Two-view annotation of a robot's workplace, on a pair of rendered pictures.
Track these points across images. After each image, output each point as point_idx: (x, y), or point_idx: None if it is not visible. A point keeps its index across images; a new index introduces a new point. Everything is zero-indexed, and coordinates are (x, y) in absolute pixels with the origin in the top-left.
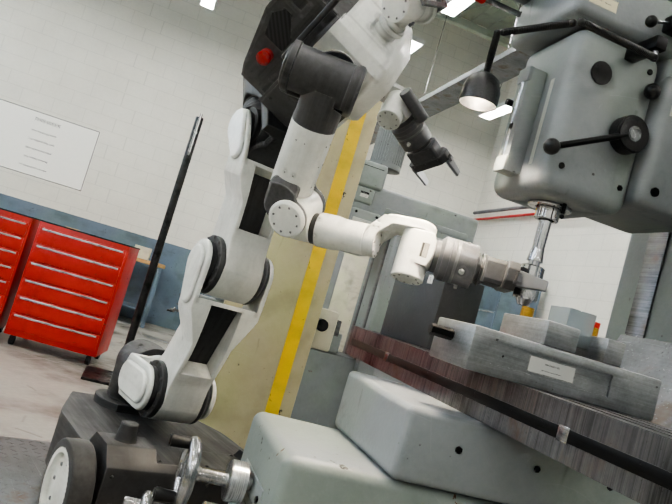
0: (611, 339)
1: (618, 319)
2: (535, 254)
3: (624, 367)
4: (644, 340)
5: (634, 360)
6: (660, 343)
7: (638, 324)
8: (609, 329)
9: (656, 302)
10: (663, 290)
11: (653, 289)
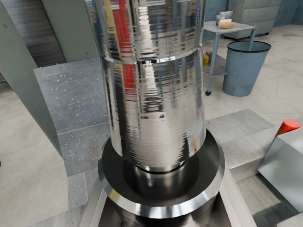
0: (21, 78)
1: (10, 55)
2: (204, 102)
3: (83, 97)
4: (71, 64)
5: (85, 86)
6: (93, 60)
7: (49, 52)
8: (6, 70)
9: (54, 20)
10: (53, 2)
11: (38, 3)
